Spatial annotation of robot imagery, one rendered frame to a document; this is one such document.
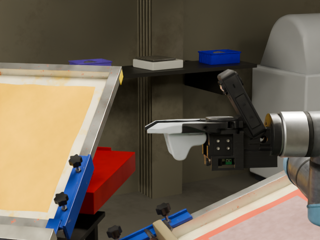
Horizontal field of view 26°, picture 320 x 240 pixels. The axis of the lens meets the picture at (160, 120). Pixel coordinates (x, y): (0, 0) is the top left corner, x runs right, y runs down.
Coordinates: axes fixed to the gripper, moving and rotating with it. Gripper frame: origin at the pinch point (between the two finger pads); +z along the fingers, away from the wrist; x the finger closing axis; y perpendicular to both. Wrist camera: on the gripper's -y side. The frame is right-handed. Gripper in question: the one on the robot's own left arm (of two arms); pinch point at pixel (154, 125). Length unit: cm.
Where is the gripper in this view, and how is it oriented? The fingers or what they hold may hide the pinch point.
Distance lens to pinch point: 111.2
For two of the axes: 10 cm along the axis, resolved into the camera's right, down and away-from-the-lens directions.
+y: 0.2, 10.0, 0.8
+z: -10.0, 0.2, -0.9
